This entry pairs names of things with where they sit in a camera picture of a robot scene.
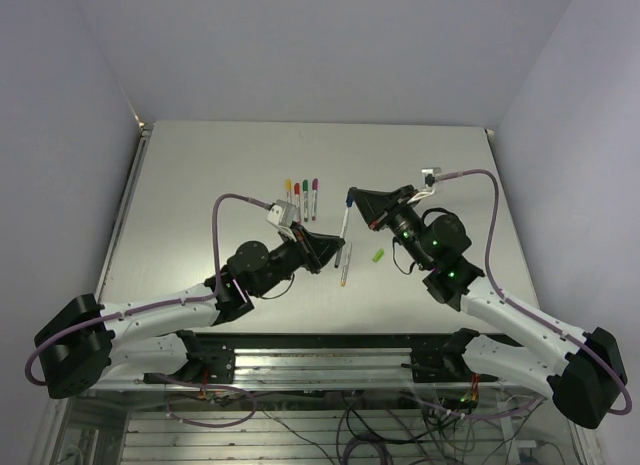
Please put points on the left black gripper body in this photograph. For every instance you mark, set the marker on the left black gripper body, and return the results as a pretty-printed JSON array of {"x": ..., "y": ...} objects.
[{"x": 290, "y": 255}]

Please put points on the white marker pen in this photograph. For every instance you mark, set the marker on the white marker pen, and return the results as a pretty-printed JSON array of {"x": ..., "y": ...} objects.
[{"x": 342, "y": 234}]

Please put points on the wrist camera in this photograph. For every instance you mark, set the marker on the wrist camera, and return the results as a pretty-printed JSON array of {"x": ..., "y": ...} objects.
[
  {"x": 283, "y": 215},
  {"x": 430, "y": 177}
]

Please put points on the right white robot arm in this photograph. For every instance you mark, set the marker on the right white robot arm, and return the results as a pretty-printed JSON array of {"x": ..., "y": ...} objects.
[{"x": 580, "y": 372}]

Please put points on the pink marker pen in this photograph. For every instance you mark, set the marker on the pink marker pen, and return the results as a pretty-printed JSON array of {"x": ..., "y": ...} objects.
[{"x": 314, "y": 204}]

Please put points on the aluminium table edge rail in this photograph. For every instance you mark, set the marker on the aluminium table edge rail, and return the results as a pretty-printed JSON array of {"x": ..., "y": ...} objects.
[{"x": 123, "y": 209}]

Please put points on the green marker pen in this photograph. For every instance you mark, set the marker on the green marker pen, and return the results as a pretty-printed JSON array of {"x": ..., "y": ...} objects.
[{"x": 305, "y": 207}]

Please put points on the light green pen cap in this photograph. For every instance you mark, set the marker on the light green pen cap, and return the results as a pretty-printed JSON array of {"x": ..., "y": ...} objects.
[{"x": 378, "y": 255}]

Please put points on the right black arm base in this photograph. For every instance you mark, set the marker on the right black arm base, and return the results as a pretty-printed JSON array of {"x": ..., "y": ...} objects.
[{"x": 436, "y": 358}]

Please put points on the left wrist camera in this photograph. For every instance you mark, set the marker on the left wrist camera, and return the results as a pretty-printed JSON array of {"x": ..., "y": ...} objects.
[{"x": 283, "y": 215}]

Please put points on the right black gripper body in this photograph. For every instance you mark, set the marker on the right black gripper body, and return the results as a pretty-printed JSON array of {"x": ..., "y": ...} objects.
[{"x": 402, "y": 220}]

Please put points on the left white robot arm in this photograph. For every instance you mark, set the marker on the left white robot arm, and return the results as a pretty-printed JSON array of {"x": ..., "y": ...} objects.
[{"x": 88, "y": 342}]

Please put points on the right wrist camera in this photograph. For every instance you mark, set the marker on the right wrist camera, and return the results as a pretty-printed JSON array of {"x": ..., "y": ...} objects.
[{"x": 430, "y": 177}]

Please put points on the red marker pen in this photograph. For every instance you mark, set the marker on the red marker pen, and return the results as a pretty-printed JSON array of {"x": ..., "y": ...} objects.
[{"x": 298, "y": 202}]

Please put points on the aluminium frame rail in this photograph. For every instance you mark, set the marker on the aluminium frame rail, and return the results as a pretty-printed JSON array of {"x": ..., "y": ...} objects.
[{"x": 287, "y": 369}]

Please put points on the yellow marker pen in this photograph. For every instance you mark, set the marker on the yellow marker pen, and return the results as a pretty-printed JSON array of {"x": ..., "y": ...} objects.
[{"x": 288, "y": 191}]

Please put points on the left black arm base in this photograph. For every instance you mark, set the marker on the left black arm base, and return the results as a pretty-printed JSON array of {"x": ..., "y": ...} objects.
[{"x": 191, "y": 357}]

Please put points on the orange marker pen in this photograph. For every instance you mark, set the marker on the orange marker pen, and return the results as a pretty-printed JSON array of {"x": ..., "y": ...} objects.
[{"x": 346, "y": 265}]

